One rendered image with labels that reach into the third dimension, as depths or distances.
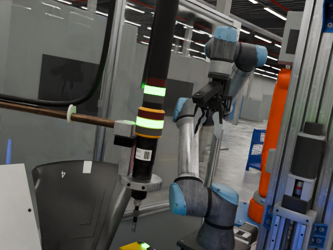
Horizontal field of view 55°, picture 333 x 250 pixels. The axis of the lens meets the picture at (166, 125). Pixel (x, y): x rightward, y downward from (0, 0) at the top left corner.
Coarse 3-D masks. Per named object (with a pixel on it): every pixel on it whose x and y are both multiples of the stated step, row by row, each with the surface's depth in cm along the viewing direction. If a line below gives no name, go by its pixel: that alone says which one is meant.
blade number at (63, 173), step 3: (60, 171) 68; (63, 171) 68; (66, 171) 68; (60, 174) 68; (63, 174) 68; (66, 174) 68; (60, 177) 67; (63, 177) 67; (66, 177) 67; (60, 180) 67
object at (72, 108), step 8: (112, 0) 51; (112, 8) 51; (112, 16) 51; (104, 40) 52; (104, 48) 52; (104, 56) 52; (104, 64) 52; (96, 80) 52; (96, 88) 53; (0, 96) 55; (8, 96) 55; (16, 96) 55; (88, 96) 53; (40, 104) 54; (48, 104) 54; (56, 104) 54; (64, 104) 54; (72, 104) 53; (72, 112) 54
